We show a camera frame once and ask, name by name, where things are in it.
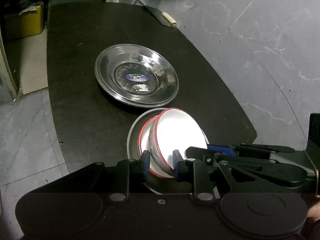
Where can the white bowl red rim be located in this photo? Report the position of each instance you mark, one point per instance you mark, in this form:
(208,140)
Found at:
(143,144)

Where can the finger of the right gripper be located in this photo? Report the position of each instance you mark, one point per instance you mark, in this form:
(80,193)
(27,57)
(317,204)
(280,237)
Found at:
(210,157)
(250,149)

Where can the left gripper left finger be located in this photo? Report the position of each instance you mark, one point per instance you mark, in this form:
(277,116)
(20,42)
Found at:
(133,174)

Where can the person's left hand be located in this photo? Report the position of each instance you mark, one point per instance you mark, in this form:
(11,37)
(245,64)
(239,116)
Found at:
(314,214)

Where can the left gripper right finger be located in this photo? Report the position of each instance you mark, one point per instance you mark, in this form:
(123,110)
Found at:
(195,172)

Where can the large steel plate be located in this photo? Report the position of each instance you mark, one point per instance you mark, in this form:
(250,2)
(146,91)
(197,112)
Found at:
(110,97)

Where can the cleaver with pale handle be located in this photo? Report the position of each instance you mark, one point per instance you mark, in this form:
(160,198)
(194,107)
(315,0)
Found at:
(163,17)

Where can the yellow bin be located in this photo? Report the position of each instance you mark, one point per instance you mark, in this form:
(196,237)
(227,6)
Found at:
(31,20)

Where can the white bowl dark rim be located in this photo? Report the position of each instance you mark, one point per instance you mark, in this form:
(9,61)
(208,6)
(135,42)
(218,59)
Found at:
(173,129)

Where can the deep steel bowl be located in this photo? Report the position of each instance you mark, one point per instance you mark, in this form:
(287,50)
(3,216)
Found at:
(155,184)

